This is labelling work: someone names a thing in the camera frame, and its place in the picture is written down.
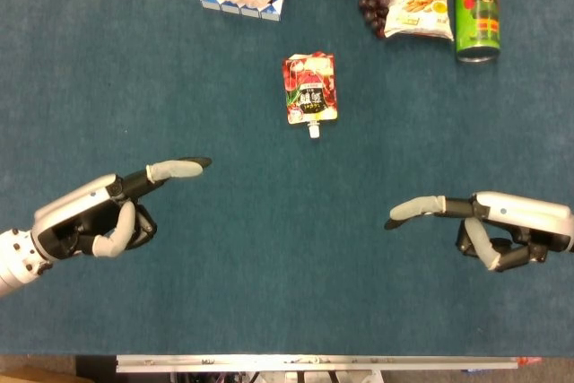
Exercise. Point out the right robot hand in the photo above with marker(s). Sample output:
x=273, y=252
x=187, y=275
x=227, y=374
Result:
x=515, y=217

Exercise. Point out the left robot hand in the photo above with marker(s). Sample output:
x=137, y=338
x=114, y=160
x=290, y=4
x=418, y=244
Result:
x=89, y=217

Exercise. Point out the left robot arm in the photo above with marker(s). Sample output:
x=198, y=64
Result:
x=15, y=262

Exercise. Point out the blue felt table mat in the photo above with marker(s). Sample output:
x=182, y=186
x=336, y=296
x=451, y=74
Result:
x=287, y=176

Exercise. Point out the green Pringles can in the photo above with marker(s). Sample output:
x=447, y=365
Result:
x=477, y=6

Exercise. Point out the red jelly drink pouch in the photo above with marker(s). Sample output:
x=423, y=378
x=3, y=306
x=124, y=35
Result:
x=309, y=89

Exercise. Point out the aluminium table edge rail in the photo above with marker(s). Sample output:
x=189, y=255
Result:
x=314, y=362

